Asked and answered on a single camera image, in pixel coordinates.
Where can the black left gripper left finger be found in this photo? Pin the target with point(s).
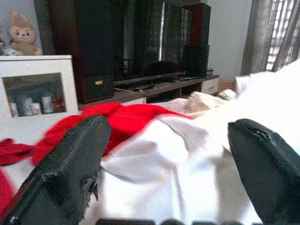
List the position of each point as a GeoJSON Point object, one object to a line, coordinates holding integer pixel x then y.
{"type": "Point", "coordinates": [61, 178]}

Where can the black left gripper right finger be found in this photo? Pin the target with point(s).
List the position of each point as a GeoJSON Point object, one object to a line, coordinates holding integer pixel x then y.
{"type": "Point", "coordinates": [269, 178]}

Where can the white printed jar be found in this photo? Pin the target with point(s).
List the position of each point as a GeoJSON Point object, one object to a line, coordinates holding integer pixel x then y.
{"type": "Point", "coordinates": [47, 104]}
{"type": "Point", "coordinates": [37, 109]}

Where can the large white shirt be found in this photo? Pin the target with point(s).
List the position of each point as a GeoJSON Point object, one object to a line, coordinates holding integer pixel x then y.
{"type": "Point", "coordinates": [269, 93]}

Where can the crumpled red garment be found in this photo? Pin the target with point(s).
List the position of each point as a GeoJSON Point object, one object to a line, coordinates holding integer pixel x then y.
{"type": "Point", "coordinates": [131, 122]}

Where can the cream white garment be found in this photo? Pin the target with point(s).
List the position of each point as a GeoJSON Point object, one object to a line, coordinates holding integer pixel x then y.
{"type": "Point", "coordinates": [199, 103]}

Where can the white glass door cabinet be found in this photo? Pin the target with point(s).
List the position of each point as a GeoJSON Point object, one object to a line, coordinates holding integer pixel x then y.
{"type": "Point", "coordinates": [68, 70]}

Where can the dark wood floor speaker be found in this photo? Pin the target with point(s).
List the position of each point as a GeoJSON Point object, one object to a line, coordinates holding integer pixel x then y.
{"type": "Point", "coordinates": [199, 23]}
{"type": "Point", "coordinates": [93, 47]}

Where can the dark low tv bench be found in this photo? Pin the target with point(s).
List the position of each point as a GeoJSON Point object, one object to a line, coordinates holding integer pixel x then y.
{"type": "Point", "coordinates": [164, 87]}

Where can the grey curtain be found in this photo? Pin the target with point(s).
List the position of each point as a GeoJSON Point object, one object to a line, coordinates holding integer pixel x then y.
{"type": "Point", "coordinates": [257, 35]}

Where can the beige plush toy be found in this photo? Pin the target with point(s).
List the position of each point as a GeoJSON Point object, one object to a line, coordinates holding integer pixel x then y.
{"type": "Point", "coordinates": [22, 35]}

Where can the black flat television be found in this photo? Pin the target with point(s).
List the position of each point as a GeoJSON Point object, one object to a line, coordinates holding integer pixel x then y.
{"type": "Point", "coordinates": [140, 35]}

